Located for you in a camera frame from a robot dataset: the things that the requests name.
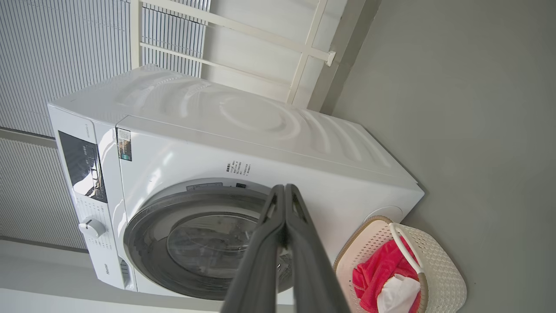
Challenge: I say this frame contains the washing machine door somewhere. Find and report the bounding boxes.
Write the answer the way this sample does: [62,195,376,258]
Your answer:
[123,187,296,301]

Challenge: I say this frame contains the black washer control panel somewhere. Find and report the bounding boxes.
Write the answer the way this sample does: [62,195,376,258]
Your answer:
[58,130,108,203]

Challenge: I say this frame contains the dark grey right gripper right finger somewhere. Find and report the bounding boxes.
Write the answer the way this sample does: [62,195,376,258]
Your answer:
[285,184,351,313]

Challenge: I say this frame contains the round white filter cover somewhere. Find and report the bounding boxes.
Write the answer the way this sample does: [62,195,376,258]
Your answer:
[364,206,404,224]

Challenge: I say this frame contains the dark rectangular brand sticker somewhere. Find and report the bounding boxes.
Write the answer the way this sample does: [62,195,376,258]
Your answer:
[116,128,132,162]

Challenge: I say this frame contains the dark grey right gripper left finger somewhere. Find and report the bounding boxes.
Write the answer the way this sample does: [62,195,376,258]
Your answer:
[220,185,287,313]

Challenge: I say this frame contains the white round control knob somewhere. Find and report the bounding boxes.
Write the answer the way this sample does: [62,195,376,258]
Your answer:
[79,218,106,238]

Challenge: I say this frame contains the white front-load washing machine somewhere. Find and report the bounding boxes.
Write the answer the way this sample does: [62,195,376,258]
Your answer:
[47,64,425,305]

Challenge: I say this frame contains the cream basket with brown rim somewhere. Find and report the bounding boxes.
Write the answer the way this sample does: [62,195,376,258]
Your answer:
[333,216,468,313]

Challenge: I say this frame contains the white metal railing frame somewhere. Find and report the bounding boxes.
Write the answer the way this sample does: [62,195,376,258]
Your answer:
[130,0,337,107]

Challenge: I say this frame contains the red and white clothes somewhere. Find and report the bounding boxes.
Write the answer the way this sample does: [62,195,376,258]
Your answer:
[352,237,422,313]

